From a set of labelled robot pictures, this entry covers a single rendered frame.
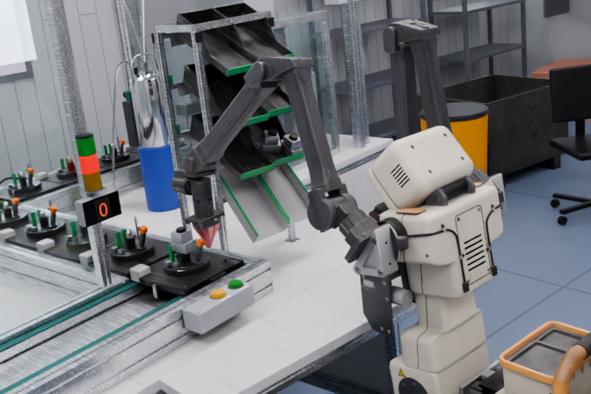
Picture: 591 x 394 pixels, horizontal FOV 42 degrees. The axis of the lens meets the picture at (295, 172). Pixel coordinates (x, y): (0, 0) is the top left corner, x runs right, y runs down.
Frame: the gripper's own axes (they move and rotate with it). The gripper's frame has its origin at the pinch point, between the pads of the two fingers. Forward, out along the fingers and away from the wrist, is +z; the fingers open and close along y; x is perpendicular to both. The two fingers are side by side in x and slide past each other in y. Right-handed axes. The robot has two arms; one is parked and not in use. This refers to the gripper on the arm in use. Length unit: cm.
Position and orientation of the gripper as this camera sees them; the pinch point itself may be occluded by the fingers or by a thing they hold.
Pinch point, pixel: (207, 244)
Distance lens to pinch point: 223.8
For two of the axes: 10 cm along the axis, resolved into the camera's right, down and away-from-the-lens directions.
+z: 0.8, 9.5, 2.9
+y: -6.2, 2.7, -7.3
